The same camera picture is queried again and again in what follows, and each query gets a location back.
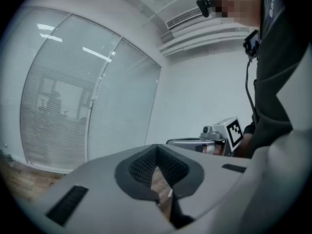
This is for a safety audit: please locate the black head camera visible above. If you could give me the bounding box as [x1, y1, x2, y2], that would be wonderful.
[196, 0, 211, 18]

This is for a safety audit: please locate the thick black braided cable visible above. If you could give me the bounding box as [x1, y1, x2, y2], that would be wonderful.
[244, 57, 259, 126]

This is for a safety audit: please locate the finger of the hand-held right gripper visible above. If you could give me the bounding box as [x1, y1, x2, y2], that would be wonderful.
[166, 137, 215, 153]

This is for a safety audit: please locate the white ceiling pipe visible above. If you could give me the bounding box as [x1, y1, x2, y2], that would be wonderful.
[159, 23, 252, 40]
[157, 34, 247, 57]

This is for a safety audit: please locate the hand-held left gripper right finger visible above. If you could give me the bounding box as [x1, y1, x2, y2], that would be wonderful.
[156, 144, 254, 225]

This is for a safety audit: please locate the white air vent grille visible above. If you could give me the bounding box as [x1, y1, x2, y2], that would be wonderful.
[165, 7, 203, 30]

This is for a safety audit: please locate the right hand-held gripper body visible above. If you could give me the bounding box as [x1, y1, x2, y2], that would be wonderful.
[199, 117, 244, 157]

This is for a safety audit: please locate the black shirt with blue label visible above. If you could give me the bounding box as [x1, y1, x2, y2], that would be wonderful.
[243, 0, 312, 159]

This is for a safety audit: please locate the chest-mounted device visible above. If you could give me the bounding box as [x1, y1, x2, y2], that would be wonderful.
[243, 29, 261, 62]

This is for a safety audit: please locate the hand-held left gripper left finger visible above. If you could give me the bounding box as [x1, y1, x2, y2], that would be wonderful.
[21, 144, 181, 234]

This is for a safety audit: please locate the person's head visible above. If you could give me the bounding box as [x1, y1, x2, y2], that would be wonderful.
[209, 0, 263, 28]

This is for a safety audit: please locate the person's right forearm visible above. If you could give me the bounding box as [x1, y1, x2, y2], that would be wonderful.
[235, 132, 255, 158]

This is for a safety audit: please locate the glass panel with white blinds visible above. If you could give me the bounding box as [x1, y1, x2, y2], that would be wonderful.
[2, 7, 70, 156]
[87, 38, 162, 161]
[19, 14, 122, 170]

